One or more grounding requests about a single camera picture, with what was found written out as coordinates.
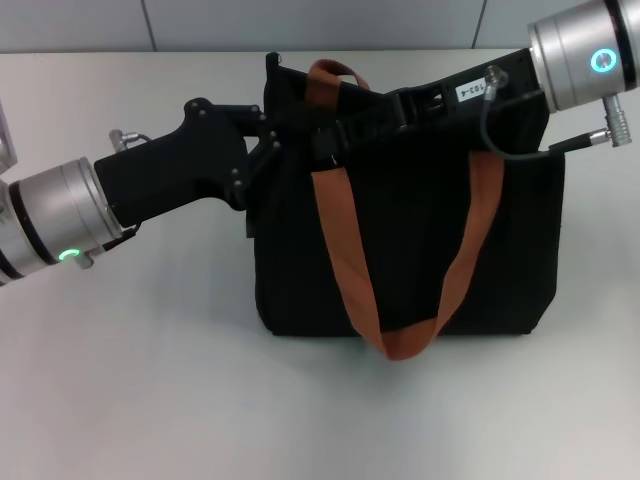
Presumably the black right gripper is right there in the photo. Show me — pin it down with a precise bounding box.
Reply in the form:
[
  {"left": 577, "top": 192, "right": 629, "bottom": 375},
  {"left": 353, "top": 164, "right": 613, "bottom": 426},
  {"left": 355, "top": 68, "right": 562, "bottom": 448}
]
[{"left": 309, "top": 46, "right": 547, "bottom": 170}]

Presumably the black food bag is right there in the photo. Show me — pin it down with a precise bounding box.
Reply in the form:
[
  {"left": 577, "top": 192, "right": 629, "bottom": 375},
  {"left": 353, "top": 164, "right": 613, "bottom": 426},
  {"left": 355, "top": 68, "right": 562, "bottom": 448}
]
[{"left": 244, "top": 51, "right": 567, "bottom": 362}]

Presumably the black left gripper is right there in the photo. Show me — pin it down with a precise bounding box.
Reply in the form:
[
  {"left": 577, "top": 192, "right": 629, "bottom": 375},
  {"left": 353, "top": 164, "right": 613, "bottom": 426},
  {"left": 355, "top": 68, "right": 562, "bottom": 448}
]
[{"left": 93, "top": 98, "right": 282, "bottom": 229}]

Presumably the right gripper cable with connector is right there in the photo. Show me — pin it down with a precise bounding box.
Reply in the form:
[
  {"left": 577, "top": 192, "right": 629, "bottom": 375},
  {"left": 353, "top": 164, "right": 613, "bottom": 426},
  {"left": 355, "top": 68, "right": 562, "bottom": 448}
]
[{"left": 481, "top": 66, "right": 622, "bottom": 162}]

